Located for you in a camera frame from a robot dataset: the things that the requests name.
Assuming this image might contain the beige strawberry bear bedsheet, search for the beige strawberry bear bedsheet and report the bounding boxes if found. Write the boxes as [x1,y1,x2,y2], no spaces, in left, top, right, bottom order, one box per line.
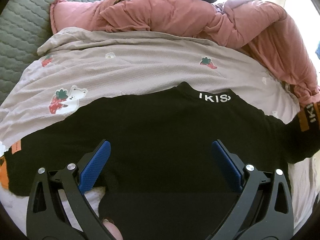
[0,26,320,238]

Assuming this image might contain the pink quilted duvet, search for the pink quilted duvet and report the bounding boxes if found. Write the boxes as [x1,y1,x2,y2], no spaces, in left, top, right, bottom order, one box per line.
[50,0,319,106]

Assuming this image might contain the grey quilted headboard cushion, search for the grey quilted headboard cushion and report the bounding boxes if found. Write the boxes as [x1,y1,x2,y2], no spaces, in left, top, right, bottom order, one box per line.
[0,0,131,104]

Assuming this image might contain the person's left hand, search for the person's left hand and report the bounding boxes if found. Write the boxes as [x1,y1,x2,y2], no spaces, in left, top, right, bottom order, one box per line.
[102,219,123,240]

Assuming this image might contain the black sweater with orange cuffs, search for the black sweater with orange cuffs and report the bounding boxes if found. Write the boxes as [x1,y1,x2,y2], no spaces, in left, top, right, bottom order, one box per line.
[5,82,319,239]

